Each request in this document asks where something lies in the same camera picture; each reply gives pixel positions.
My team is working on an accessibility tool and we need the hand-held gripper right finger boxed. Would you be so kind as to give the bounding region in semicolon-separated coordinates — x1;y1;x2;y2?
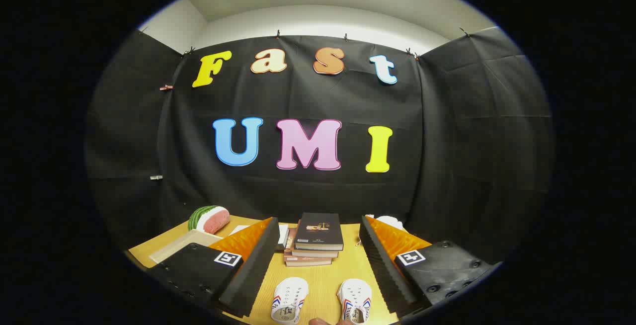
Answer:
359;215;502;318

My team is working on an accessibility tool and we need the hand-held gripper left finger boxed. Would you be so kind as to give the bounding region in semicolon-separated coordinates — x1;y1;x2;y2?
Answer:
147;217;281;319

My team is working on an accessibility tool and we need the white canvas shoe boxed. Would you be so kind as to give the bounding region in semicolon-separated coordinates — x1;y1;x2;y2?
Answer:
271;277;310;325
337;278;373;325

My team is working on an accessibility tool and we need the beige fabric storage box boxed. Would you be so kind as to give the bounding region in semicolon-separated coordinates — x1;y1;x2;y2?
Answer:
149;229;223;264

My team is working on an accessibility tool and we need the white portrait cover book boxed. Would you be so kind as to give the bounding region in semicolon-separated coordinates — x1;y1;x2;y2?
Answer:
230;223;290;252

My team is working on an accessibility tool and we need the white plush toy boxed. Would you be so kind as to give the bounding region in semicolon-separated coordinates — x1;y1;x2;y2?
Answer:
357;214;405;247

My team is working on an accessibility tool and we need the tan brown book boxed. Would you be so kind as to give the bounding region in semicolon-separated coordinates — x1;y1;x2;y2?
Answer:
290;226;340;259

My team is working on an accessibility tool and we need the watermelon slice toy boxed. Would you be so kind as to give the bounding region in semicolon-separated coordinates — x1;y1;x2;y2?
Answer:
188;205;231;235

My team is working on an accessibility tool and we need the black hardcover book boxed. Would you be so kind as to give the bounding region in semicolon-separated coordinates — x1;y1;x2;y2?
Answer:
294;212;344;251

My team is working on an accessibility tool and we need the black backdrop cloth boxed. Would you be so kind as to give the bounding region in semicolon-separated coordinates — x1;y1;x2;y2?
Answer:
84;27;555;266

